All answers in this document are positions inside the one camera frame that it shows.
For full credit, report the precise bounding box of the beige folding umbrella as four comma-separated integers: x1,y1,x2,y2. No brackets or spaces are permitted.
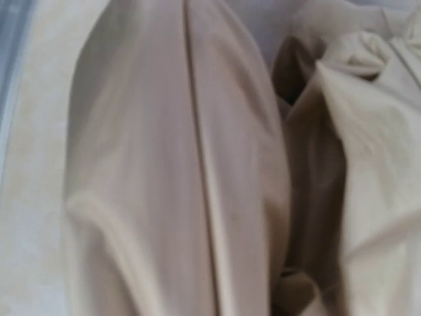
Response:
1,1,420,315

